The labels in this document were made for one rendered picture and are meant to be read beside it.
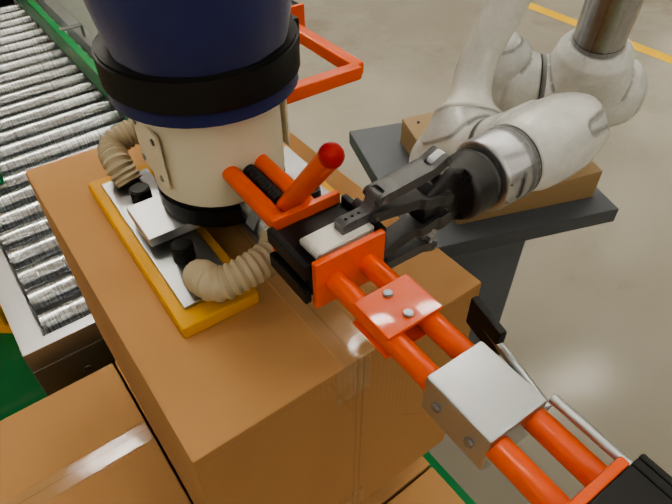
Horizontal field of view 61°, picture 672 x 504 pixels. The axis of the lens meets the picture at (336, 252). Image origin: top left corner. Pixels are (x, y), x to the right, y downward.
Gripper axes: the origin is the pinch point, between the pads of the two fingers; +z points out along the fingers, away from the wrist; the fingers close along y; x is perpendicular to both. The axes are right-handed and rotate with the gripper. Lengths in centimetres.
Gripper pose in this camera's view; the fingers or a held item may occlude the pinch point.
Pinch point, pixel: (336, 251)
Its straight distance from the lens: 56.7
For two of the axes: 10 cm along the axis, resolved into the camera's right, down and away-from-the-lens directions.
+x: -6.0, -5.6, 5.7
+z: -8.0, 4.2, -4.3
